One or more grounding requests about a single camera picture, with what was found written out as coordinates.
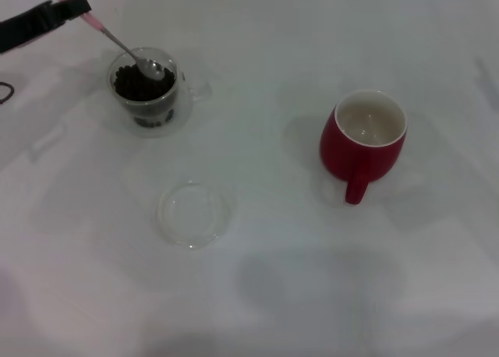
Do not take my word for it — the pink handled metal spoon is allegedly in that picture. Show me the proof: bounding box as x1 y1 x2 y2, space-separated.
55 0 167 81

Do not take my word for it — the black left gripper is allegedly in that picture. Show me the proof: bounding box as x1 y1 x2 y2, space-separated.
0 0 93 55

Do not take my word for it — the coffee beans pile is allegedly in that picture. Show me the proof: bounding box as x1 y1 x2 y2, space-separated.
113 63 176 129

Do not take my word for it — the red ceramic mug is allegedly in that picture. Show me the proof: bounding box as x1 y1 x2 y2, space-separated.
319 90 409 206

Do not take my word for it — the clear glass saucer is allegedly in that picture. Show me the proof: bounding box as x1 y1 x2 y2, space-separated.
155 179 235 252

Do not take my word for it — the dark left arm cable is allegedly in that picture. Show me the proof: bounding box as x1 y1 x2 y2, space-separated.
0 81 16 105

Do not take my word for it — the clear double-wall glass cup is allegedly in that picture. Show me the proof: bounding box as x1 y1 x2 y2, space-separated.
107 47 214 140

